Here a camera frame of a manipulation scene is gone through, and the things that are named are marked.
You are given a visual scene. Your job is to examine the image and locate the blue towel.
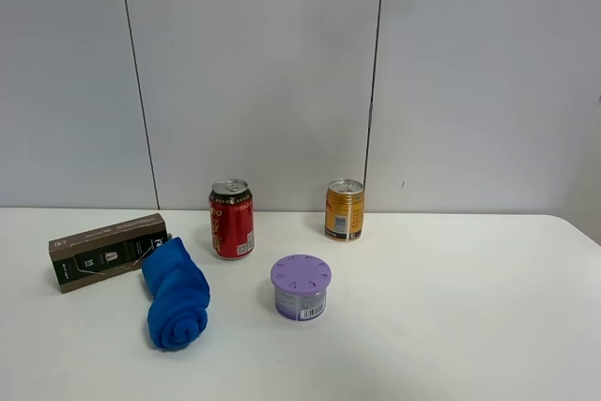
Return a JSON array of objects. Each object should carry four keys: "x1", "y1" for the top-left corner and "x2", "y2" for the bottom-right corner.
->
[{"x1": 142, "y1": 237, "x2": 210, "y2": 350}]

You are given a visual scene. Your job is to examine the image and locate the gold drink can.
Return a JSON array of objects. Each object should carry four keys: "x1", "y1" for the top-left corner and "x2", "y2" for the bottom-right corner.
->
[{"x1": 324, "y1": 178, "x2": 364, "y2": 242}]

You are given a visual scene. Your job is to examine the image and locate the red soda can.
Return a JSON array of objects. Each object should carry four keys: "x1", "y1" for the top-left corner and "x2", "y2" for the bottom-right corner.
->
[{"x1": 208, "y1": 178, "x2": 254, "y2": 259}]

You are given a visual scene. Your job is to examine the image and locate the purple lidded air freshener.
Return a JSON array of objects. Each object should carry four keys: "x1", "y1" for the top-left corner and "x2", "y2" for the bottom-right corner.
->
[{"x1": 270, "y1": 254, "x2": 331, "y2": 322}]

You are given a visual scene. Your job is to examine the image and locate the brown green cardboard box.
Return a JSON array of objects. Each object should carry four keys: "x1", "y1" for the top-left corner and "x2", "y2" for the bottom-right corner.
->
[{"x1": 48, "y1": 213, "x2": 170, "y2": 293}]

